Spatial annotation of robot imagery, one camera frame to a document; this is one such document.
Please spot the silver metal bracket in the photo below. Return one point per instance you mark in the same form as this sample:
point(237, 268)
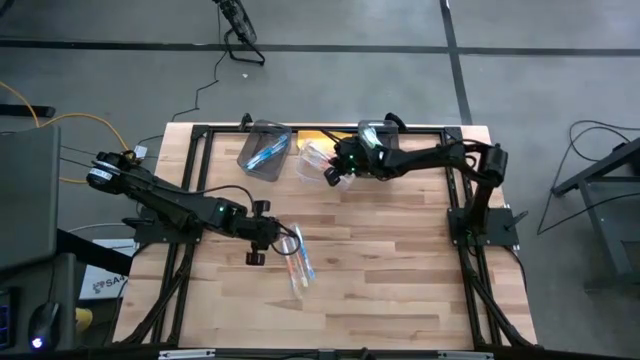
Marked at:
point(185, 355)
point(465, 356)

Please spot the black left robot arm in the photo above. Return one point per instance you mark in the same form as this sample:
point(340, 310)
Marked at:
point(170, 200)

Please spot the small yellow object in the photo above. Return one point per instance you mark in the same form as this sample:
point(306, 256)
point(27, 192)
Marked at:
point(85, 320)

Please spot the black metal side table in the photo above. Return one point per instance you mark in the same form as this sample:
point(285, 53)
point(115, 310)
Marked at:
point(595, 171)

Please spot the smoky grey plastic bin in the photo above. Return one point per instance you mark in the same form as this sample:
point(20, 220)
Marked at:
point(270, 170)
point(387, 131)

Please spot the green white wrapped toothbrush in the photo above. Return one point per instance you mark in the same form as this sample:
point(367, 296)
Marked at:
point(371, 136)

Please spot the black flat bar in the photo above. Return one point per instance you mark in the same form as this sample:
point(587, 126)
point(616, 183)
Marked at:
point(25, 110)

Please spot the orange white toothbrush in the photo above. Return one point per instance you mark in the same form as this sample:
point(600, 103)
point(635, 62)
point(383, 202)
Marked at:
point(312, 150)
point(299, 287)
point(320, 162)
point(291, 262)

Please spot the black desk beam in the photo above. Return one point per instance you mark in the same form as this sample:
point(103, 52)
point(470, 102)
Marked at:
point(95, 254)

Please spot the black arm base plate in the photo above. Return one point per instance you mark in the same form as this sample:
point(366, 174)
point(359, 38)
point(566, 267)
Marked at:
point(500, 225)
point(150, 235)

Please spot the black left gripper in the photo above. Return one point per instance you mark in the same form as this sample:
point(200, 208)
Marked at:
point(262, 232)

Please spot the clear plastic bin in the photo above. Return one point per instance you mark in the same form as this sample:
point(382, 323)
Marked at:
point(312, 177)

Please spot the white power adapter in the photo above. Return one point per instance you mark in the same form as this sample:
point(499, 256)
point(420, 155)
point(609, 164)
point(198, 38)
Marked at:
point(141, 151)

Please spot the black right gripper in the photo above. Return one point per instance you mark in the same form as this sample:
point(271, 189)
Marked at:
point(352, 160)

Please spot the black computer mouse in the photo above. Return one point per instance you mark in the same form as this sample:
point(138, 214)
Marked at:
point(44, 325)

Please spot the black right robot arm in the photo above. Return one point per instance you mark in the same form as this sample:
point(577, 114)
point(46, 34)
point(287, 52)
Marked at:
point(430, 155)

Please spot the black device with display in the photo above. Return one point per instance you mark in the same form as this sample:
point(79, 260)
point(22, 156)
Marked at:
point(5, 320)

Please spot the white printed box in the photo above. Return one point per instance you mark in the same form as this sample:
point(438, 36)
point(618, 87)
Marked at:
point(107, 285)

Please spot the yellow sponge cloth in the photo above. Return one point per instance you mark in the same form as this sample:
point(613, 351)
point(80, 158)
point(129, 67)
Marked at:
point(307, 137)

